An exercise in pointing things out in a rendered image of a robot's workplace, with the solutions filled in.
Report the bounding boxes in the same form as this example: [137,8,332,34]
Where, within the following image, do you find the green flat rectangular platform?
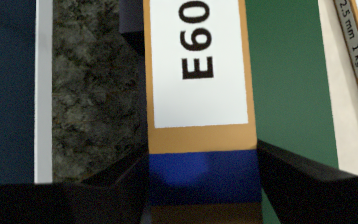
[245,0,339,168]

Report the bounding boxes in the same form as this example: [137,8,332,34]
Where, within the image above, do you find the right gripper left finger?
[0,143,150,224]

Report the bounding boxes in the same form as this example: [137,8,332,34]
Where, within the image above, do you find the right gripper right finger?
[256,138,358,224]

